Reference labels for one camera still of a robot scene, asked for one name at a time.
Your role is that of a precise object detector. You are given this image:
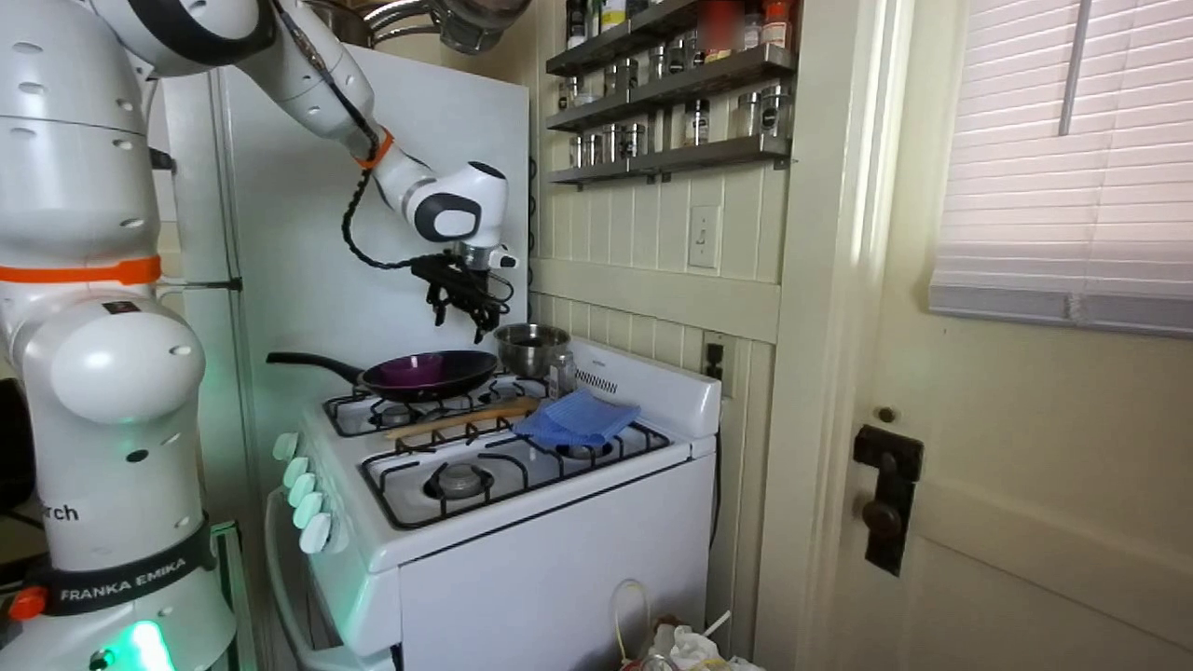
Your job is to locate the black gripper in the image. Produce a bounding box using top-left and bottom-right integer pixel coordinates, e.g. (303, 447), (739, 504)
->
(410, 252), (515, 342)

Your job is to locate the silver metal bowl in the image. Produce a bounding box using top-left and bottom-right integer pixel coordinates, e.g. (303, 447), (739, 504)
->
(496, 319), (574, 379)

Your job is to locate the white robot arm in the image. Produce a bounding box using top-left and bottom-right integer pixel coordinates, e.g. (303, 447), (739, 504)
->
(0, 0), (507, 671)

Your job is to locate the black frying pan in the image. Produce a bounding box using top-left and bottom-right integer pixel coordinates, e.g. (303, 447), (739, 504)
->
(268, 350), (496, 402)

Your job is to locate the blue cloth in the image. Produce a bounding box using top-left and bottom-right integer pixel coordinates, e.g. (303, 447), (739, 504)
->
(515, 386), (636, 447)

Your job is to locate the white refrigerator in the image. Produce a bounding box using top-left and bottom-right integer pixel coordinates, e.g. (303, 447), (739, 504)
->
(144, 46), (537, 501)

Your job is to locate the white gas stove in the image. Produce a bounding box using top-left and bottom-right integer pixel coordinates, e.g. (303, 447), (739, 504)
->
(264, 338), (720, 671)

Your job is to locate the grey hanging pot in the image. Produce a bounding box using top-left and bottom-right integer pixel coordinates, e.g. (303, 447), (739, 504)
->
(430, 0), (530, 56)

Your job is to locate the black door lock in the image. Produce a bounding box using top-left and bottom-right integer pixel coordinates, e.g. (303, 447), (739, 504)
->
(852, 424), (926, 573)

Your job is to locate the white door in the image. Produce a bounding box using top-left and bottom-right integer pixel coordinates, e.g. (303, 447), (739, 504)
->
(817, 0), (1193, 671)

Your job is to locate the white window blind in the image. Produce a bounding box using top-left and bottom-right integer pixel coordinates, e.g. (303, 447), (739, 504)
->
(927, 0), (1193, 337)

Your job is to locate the wall power outlet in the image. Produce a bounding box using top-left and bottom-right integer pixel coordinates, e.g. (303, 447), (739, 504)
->
(703, 342), (728, 379)

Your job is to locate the wall light switch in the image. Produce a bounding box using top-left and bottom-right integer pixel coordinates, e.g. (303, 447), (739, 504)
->
(684, 205), (720, 268)

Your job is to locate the metal wall spice rack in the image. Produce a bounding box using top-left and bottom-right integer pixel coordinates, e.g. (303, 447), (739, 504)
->
(549, 0), (795, 186)

